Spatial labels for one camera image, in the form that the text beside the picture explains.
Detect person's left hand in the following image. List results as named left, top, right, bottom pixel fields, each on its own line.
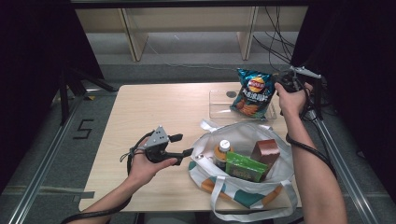
left=127, top=136, right=178, bottom=188

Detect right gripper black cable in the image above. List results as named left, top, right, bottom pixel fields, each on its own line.
left=285, top=133, right=338, bottom=180

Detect white-capped drink bottle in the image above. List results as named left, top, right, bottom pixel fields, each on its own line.
left=213, top=139, right=234, bottom=172

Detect beige desk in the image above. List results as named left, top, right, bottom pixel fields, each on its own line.
left=71, top=0, right=309, bottom=63

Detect black curtain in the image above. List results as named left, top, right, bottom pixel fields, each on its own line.
left=0, top=0, right=106, bottom=194
left=289, top=0, right=396, bottom=197

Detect blue chip bag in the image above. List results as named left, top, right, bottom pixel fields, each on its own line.
left=229, top=67, right=277, bottom=119

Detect clear plastic tray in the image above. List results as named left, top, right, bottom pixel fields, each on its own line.
left=208, top=89, right=278, bottom=121

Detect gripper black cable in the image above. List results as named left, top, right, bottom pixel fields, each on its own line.
left=285, top=133, right=338, bottom=180
left=60, top=130, right=155, bottom=224

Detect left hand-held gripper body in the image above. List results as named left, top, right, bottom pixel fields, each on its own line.
left=142, top=125, right=172, bottom=165

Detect grey floor cable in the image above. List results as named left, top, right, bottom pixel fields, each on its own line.
left=144, top=34, right=239, bottom=72

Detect black floor cables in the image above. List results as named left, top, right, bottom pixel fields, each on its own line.
left=251, top=6, right=297, bottom=73

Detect brown carton box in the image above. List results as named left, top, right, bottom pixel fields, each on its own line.
left=249, top=138, right=281, bottom=181

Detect green snack packet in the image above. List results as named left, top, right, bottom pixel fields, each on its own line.
left=224, top=151, right=269, bottom=184

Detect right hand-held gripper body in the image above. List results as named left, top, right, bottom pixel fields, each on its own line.
left=278, top=65, right=322, bottom=94

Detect person's right hand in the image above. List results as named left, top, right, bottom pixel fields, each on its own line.
left=274, top=81, right=313, bottom=120

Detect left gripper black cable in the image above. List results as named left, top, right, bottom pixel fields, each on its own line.
left=60, top=130, right=155, bottom=224

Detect white tote bag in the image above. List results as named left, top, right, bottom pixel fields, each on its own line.
left=188, top=119, right=299, bottom=223

